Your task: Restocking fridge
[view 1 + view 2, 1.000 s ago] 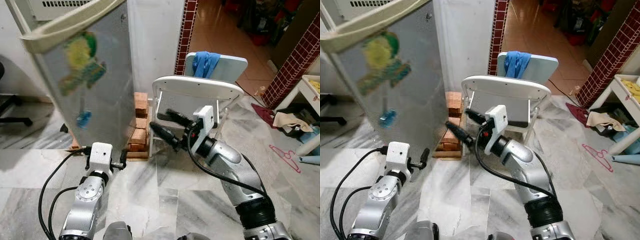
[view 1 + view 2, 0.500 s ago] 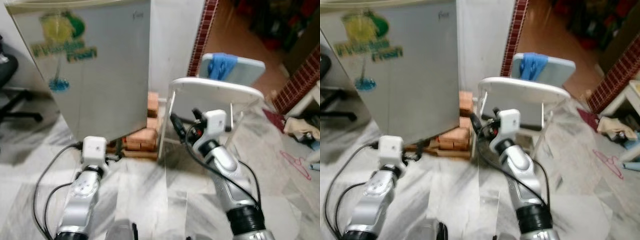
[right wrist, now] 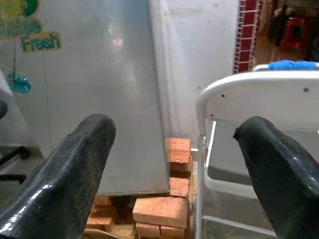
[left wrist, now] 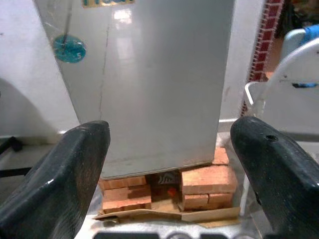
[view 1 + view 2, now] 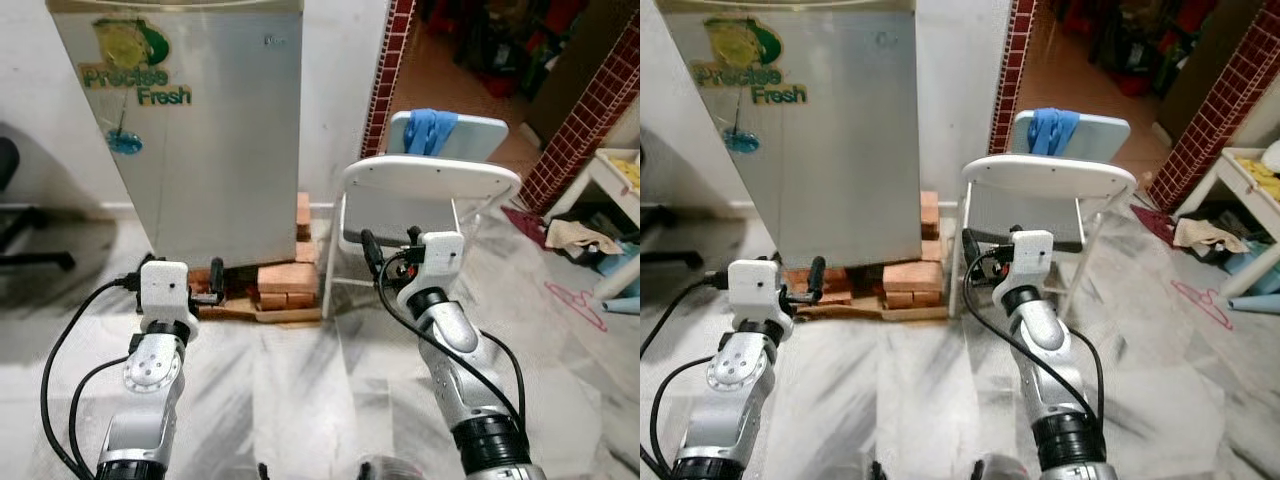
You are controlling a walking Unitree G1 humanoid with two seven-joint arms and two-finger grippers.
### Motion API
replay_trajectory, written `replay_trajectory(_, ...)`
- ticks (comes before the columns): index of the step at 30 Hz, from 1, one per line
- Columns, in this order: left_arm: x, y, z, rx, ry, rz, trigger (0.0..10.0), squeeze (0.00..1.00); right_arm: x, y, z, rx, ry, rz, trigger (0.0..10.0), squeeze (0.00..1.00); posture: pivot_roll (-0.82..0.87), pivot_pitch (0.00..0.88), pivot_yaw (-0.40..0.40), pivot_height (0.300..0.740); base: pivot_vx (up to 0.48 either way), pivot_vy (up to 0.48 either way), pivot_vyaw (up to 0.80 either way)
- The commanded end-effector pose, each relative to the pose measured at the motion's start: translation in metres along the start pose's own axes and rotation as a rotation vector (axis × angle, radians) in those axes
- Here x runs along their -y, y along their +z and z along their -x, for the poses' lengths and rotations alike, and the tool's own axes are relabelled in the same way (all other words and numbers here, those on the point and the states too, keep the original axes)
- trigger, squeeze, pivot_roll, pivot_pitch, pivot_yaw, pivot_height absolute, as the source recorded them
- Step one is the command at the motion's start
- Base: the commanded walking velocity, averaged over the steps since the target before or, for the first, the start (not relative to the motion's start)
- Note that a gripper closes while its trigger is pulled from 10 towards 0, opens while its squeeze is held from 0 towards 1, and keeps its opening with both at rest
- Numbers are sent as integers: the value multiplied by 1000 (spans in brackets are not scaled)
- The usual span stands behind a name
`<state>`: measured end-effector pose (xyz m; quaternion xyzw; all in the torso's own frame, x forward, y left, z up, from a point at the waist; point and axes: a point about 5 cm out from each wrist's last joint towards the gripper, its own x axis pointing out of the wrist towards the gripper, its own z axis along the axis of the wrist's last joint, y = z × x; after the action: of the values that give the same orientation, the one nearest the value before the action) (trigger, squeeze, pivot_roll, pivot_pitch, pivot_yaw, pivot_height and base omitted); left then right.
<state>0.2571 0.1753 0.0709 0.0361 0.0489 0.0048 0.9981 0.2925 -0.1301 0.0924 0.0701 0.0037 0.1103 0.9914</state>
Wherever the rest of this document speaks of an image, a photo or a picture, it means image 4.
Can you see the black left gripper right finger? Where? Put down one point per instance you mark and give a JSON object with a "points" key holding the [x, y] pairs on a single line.
{"points": [[281, 179]]}

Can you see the blue cloth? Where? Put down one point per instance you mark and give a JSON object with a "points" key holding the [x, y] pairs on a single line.
{"points": [[312, 33]]}

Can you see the large red brick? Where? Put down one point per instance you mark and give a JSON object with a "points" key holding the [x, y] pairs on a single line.
{"points": [[208, 179]]}

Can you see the fridge brand sticker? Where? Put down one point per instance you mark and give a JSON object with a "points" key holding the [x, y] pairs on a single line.
{"points": [[107, 2]]}

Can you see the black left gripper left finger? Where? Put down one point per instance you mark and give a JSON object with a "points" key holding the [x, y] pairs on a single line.
{"points": [[57, 184]]}

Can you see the teal round sticker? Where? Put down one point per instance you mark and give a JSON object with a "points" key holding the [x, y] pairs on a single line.
{"points": [[70, 48]]}

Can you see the silver fridge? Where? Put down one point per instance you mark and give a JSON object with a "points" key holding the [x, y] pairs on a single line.
{"points": [[159, 84]]}

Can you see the flat brown cardboard sheet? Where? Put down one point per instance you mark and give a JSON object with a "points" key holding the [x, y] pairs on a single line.
{"points": [[194, 216]]}

